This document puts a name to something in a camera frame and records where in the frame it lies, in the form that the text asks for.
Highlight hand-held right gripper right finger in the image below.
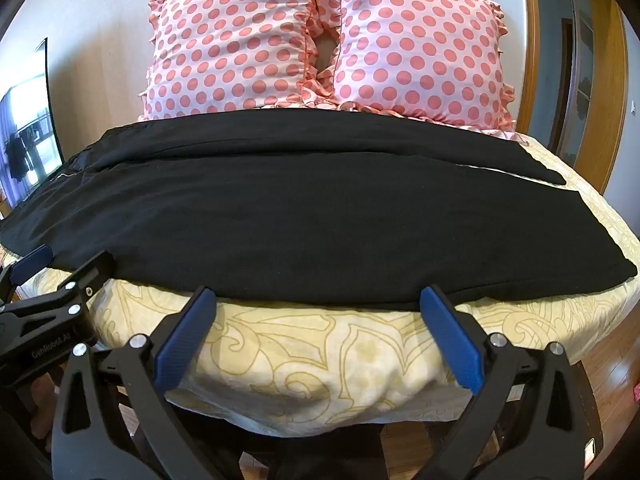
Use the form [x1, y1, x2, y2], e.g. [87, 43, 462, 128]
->
[399, 285, 599, 480]

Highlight bed with cream patterned sheet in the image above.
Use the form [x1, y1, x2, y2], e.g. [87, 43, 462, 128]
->
[0, 130, 640, 442]

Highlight pink polka dot pillow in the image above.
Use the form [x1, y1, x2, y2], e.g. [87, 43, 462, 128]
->
[139, 0, 346, 122]
[306, 0, 518, 142]

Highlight wooden door frame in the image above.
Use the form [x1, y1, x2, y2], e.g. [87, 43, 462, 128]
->
[430, 0, 630, 196]

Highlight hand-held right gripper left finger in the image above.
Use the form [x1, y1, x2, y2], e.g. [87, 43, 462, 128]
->
[50, 286, 242, 480]

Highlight black pants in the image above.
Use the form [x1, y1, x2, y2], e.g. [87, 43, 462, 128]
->
[0, 109, 639, 312]

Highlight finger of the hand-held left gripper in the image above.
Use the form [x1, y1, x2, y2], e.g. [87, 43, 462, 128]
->
[47, 251, 116, 323]
[0, 244, 55, 307]

